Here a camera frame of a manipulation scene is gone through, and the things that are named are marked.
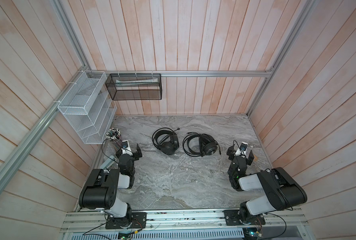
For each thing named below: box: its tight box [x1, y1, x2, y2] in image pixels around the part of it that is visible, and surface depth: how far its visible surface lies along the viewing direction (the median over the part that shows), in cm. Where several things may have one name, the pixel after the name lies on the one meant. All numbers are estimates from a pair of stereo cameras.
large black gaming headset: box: [152, 127, 180, 155], surface depth 97 cm
